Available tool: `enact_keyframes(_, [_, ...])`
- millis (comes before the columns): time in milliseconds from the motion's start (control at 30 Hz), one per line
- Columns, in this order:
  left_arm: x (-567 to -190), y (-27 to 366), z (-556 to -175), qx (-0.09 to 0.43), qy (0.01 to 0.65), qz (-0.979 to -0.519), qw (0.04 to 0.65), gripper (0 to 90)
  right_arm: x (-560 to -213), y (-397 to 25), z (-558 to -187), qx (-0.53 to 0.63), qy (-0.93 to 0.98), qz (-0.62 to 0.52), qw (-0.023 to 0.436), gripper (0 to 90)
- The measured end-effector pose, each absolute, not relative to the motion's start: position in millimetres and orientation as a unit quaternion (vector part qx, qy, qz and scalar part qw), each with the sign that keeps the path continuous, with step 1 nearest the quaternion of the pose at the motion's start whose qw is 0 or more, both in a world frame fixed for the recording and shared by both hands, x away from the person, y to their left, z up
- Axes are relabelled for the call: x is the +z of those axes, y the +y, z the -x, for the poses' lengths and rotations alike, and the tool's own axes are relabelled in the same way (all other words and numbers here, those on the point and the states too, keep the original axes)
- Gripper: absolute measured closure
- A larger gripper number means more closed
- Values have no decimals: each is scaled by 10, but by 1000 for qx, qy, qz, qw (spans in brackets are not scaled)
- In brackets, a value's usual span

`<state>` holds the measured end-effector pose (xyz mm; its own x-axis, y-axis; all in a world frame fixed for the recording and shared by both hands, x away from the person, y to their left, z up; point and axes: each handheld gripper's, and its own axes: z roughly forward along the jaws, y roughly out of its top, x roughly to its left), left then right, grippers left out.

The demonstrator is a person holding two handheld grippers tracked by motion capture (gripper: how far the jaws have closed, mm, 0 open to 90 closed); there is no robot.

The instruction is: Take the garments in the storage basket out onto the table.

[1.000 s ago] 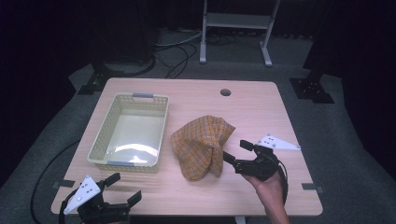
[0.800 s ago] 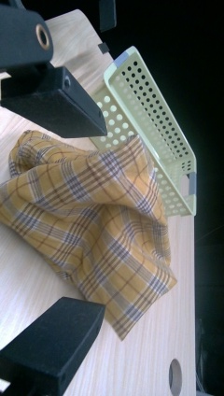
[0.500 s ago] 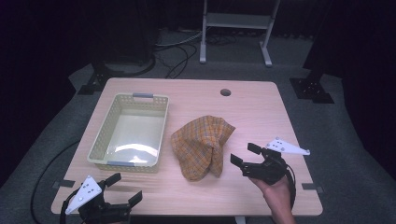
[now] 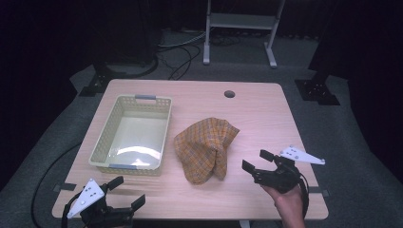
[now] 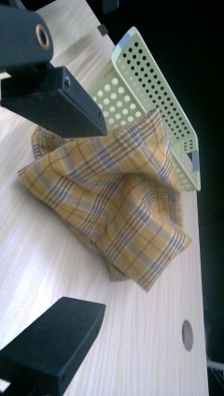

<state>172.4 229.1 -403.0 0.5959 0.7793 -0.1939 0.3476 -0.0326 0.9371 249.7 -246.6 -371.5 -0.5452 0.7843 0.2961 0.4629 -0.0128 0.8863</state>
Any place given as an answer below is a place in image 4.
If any thin black floor cable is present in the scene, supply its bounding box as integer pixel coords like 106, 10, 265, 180
158, 44, 202, 81

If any cream plastic basket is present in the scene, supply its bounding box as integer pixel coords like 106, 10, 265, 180
88, 94, 173, 177

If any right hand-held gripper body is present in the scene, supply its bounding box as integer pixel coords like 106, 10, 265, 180
253, 145, 326, 195

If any person's right hand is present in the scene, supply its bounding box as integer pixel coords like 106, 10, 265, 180
260, 185, 305, 219

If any white metal stand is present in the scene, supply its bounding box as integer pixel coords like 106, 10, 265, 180
202, 0, 286, 69

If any grey tape strip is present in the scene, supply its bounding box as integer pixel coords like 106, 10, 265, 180
52, 182, 78, 193
308, 185, 331, 198

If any black stand base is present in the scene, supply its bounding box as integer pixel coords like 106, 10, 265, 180
79, 61, 127, 98
294, 70, 341, 106

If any black wrist strap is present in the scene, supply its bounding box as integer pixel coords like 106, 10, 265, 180
298, 174, 311, 220

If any thick black floor cable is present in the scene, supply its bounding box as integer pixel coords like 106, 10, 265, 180
107, 55, 160, 80

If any orange plaid cloth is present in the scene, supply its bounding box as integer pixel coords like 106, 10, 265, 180
173, 117, 240, 185

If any grey floor cable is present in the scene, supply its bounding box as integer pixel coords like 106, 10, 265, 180
158, 30, 207, 49

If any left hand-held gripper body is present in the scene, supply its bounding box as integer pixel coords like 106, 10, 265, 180
67, 179, 136, 228

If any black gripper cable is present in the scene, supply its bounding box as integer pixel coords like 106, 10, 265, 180
61, 191, 84, 228

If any long black floor cable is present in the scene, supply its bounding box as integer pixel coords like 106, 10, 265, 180
30, 142, 82, 228

